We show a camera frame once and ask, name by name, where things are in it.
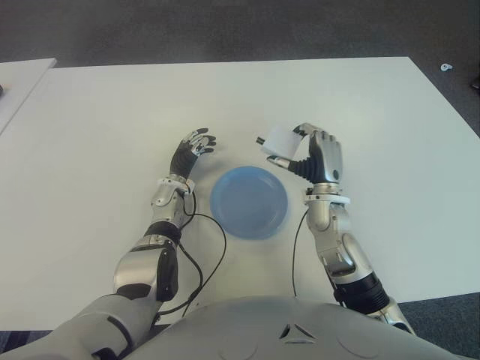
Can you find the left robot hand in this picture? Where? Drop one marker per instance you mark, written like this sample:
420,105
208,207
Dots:
182,159

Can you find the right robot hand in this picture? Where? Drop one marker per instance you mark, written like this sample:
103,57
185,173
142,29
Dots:
326,157

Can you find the white charger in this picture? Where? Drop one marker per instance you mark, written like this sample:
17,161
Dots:
281,140

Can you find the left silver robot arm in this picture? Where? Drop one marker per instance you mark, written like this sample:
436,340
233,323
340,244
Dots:
137,268

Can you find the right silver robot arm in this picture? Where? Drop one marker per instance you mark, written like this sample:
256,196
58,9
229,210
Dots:
330,221

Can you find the blue plate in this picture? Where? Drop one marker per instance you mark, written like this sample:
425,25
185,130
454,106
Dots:
249,202

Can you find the small white floor object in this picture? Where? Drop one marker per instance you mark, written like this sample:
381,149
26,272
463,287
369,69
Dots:
446,67

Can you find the person leg with dark shoe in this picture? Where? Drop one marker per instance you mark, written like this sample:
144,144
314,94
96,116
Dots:
476,83

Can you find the grey robot torso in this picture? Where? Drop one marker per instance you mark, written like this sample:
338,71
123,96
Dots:
292,330

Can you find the neighbouring white table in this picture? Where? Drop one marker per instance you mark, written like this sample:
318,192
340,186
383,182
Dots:
20,84

